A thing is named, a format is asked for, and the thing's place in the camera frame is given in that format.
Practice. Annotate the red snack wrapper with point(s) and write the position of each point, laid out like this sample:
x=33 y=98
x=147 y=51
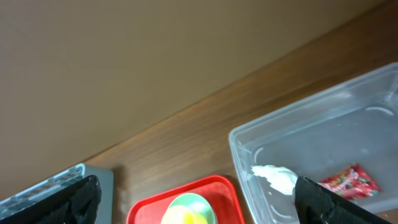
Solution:
x=352 y=183

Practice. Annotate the red plastic tray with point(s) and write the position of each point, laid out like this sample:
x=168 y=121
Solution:
x=216 y=189

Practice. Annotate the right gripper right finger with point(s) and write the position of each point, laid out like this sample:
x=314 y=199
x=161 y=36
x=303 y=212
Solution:
x=317 y=205

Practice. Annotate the grey dishwasher rack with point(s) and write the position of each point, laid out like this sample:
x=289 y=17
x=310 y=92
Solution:
x=64 y=179

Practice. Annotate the green bowl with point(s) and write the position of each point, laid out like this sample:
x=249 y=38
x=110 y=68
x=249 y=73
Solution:
x=196 y=203

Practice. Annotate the clear plastic bin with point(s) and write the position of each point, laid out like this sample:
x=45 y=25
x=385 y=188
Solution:
x=352 y=123

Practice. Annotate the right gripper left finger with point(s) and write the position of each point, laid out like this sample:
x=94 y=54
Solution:
x=76 y=204

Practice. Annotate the white napkin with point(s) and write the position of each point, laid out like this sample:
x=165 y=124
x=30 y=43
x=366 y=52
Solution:
x=281 y=179

